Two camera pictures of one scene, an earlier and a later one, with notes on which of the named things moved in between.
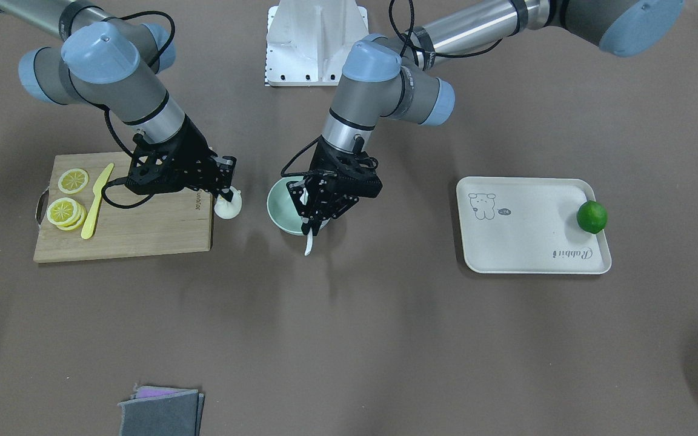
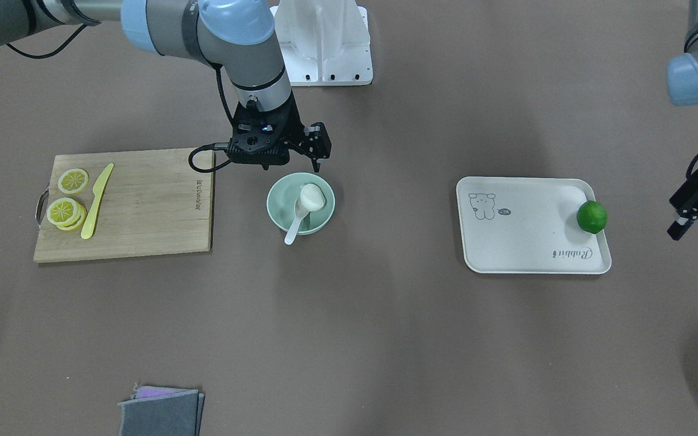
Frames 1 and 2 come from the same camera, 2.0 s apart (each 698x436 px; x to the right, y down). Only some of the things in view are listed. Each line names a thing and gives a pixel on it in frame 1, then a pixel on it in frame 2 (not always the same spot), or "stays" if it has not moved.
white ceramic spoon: (304, 198) -> (292, 232)
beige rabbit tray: (516, 224) stays
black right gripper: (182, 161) -> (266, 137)
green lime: (592, 216) stays
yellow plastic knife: (88, 228) stays
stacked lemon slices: (66, 214) stays
